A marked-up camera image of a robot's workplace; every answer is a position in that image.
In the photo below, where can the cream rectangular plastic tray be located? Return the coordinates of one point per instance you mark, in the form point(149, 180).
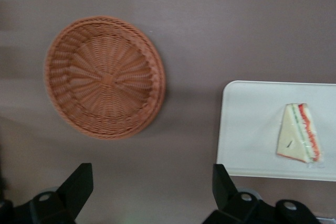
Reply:
point(249, 129)

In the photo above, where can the brown round wicker basket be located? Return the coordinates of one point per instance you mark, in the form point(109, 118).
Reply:
point(105, 79)

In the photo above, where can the triangle sandwich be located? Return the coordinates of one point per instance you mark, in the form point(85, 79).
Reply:
point(294, 134)

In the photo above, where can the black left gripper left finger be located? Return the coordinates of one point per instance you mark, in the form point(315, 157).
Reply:
point(76, 187)

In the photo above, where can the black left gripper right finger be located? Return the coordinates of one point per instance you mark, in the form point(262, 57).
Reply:
point(225, 192)

